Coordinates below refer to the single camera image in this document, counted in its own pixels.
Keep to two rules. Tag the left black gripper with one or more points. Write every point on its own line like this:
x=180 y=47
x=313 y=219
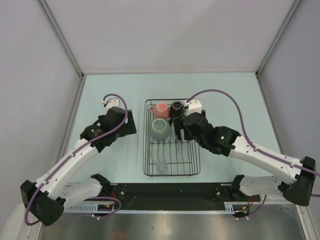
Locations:
x=129 y=128

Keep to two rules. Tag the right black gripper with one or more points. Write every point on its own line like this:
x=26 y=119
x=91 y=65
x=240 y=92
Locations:
x=178 y=125

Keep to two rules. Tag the small clear faceted glass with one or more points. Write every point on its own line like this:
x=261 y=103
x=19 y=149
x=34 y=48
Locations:
x=162 y=168

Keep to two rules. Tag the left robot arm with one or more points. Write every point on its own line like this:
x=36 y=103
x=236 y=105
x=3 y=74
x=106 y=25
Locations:
x=48 y=196

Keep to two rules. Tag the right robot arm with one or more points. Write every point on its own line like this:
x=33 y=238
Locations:
x=292 y=178

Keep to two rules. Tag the black cup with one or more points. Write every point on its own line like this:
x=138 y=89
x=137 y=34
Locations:
x=176 y=109

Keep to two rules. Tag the green ceramic cup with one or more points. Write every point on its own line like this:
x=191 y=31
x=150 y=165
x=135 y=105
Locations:
x=160 y=129

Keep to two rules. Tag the pink mug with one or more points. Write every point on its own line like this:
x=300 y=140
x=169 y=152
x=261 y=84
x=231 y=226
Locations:
x=160 y=110

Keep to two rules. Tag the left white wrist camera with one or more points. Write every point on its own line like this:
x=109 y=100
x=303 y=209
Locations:
x=112 y=102

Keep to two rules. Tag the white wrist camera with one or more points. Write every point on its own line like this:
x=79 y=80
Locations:
x=112 y=102
x=193 y=106

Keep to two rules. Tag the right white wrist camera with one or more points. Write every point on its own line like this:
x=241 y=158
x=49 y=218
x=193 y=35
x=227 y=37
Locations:
x=193 y=106

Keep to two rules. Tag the black wire dish rack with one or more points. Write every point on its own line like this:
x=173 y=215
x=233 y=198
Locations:
x=181 y=157

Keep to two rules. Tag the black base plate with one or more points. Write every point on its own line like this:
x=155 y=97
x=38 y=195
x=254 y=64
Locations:
x=175 y=196

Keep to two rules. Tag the white slotted cable duct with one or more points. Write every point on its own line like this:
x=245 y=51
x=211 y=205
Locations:
x=92 y=208

